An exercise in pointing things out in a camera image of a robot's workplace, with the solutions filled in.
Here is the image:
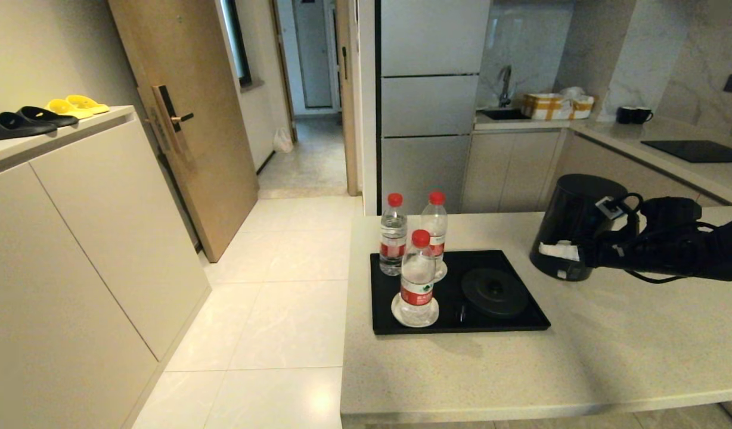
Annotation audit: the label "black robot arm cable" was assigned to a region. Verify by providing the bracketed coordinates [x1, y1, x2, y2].
[616, 192, 724, 284]

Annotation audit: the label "pale hallway door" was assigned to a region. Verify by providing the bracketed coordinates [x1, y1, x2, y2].
[294, 0, 334, 108]

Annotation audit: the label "black rectangular tray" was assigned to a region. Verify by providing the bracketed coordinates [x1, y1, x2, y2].
[370, 250, 551, 335]

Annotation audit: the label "dark framed window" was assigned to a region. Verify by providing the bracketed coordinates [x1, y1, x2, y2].
[220, 0, 252, 88]

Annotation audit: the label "black slipper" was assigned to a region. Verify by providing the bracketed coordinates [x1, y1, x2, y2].
[0, 111, 58, 142]
[17, 106, 79, 128]

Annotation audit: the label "large yellow checked basket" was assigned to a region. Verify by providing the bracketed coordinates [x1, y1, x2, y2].
[523, 93, 574, 121]

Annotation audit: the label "dark green electric kettle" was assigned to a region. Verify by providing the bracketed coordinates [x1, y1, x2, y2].
[530, 173, 629, 282]

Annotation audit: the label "wooden door frame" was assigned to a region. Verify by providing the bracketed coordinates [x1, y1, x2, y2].
[335, 0, 361, 197]

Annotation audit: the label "dark kitchen sink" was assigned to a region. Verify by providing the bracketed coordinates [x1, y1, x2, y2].
[478, 108, 531, 122]

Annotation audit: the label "beige shoe cabinet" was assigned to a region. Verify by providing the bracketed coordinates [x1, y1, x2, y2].
[0, 106, 212, 429]

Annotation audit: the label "chrome kitchen faucet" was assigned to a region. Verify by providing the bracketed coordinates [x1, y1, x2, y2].
[498, 66, 514, 109]

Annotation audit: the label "black and brass door lock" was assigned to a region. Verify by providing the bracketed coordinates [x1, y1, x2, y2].
[144, 85, 195, 158]

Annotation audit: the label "grey refrigerator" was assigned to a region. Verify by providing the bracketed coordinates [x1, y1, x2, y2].
[375, 0, 492, 215]

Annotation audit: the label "round black kettle base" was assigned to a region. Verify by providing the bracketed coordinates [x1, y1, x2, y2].
[461, 268, 529, 318]

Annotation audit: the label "yellow slipper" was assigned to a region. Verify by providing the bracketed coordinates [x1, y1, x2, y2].
[65, 95, 110, 114]
[44, 98, 96, 120]

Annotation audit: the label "clear water bottle red cap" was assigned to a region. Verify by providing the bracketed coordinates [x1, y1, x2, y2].
[399, 229, 438, 327]
[421, 191, 449, 281]
[379, 193, 409, 276]

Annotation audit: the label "beige kitchen base cabinets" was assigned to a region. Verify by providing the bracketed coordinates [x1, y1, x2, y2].
[464, 128, 730, 213]

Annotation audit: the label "black induction cooktop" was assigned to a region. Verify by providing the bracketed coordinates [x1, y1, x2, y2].
[641, 141, 732, 164]

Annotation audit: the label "light wooden door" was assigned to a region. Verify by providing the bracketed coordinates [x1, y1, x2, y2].
[108, 0, 260, 263]

